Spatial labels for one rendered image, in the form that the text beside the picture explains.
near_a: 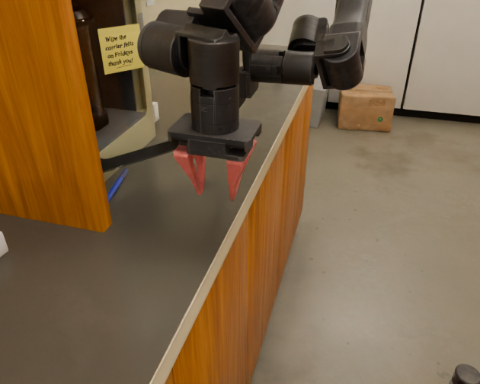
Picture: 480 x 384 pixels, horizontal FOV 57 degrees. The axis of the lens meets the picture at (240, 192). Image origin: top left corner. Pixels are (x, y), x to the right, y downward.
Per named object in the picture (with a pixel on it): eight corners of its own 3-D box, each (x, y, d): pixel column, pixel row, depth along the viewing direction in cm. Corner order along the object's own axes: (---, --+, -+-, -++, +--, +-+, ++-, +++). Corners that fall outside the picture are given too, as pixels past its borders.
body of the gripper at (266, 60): (248, 30, 78) (289, 32, 76) (249, 86, 84) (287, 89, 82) (238, 39, 73) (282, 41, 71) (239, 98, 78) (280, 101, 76)
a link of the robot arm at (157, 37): (244, -41, 45) (276, 13, 52) (167, -47, 51) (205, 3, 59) (190, 59, 44) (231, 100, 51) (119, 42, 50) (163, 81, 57)
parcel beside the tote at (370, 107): (337, 129, 349) (340, 95, 334) (336, 114, 377) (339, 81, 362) (390, 132, 344) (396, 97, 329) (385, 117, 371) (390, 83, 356)
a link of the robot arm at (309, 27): (347, 49, 67) (356, 87, 74) (356, -2, 72) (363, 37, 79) (274, 57, 72) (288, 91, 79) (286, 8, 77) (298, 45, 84)
